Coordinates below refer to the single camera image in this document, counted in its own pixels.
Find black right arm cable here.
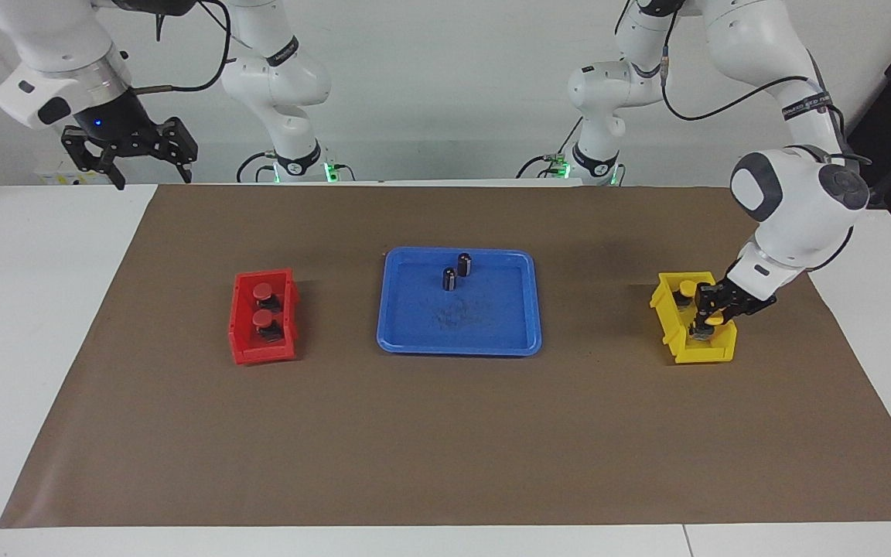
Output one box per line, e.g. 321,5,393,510
130,0,231,95

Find yellow plastic bin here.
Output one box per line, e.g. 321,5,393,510
650,271,739,365

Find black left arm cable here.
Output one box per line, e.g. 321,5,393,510
614,0,873,273

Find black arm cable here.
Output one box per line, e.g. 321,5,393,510
614,0,873,273
130,0,231,95

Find red plastic bin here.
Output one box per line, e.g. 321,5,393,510
229,268,300,366

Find blue plastic tray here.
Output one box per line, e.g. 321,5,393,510
377,247,544,357

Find brown table mat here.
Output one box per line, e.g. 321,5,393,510
0,183,891,529

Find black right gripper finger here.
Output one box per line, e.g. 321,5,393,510
61,127,126,191
153,116,200,185

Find black base cable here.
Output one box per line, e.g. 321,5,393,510
236,151,275,184
515,116,585,180

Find white box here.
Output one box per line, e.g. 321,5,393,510
34,149,123,186

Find gray velcro cable strap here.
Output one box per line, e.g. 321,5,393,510
782,93,835,118
266,37,301,67

